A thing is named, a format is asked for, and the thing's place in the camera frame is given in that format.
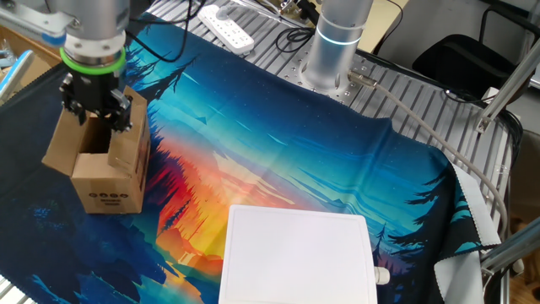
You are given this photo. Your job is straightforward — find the aluminium frame post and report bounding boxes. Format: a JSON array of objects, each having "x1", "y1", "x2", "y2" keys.
[
  {"x1": 474, "y1": 46, "x2": 540, "y2": 134},
  {"x1": 479, "y1": 219, "x2": 540, "y2": 278}
]

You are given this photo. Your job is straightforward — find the white plastic drawer cabinet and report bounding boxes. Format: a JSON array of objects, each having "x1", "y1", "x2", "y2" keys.
[{"x1": 218, "y1": 204, "x2": 392, "y2": 304}]

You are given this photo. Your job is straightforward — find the green wrist flange ring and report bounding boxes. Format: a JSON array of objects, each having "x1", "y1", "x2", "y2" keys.
[{"x1": 58, "y1": 45, "x2": 127, "y2": 77}]

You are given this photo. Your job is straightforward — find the white power strip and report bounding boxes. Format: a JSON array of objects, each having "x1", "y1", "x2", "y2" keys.
[{"x1": 197, "y1": 3, "x2": 256, "y2": 55}]

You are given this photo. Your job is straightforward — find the white blue flat bar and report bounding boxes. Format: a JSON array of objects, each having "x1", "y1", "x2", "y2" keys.
[{"x1": 0, "y1": 49, "x2": 35, "y2": 103}]

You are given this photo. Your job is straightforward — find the colourful forest print tablecloth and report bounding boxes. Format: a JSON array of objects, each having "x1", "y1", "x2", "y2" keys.
[{"x1": 0, "y1": 12, "x2": 503, "y2": 304}]

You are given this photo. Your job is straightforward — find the beige board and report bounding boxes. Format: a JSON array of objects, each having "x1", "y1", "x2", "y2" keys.
[{"x1": 358, "y1": 0, "x2": 410, "y2": 54}]

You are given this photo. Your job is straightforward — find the black coiled cable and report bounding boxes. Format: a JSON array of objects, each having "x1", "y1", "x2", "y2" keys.
[{"x1": 276, "y1": 27, "x2": 316, "y2": 54}]

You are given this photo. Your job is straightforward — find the brown cardboard box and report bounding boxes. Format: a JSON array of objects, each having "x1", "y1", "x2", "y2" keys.
[{"x1": 40, "y1": 86, "x2": 152, "y2": 215}]

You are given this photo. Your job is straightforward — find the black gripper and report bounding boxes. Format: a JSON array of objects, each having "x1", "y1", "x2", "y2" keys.
[{"x1": 58, "y1": 70, "x2": 134, "y2": 133}]

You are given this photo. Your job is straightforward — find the black office chair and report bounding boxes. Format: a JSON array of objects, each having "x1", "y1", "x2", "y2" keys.
[{"x1": 411, "y1": 6, "x2": 540, "y2": 100}]

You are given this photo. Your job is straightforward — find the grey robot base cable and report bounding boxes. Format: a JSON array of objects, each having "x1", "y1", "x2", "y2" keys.
[{"x1": 348, "y1": 69, "x2": 510, "y2": 237}]

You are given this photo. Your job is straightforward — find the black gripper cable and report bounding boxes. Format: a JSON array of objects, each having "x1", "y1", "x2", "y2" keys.
[{"x1": 124, "y1": 0, "x2": 208, "y2": 63}]

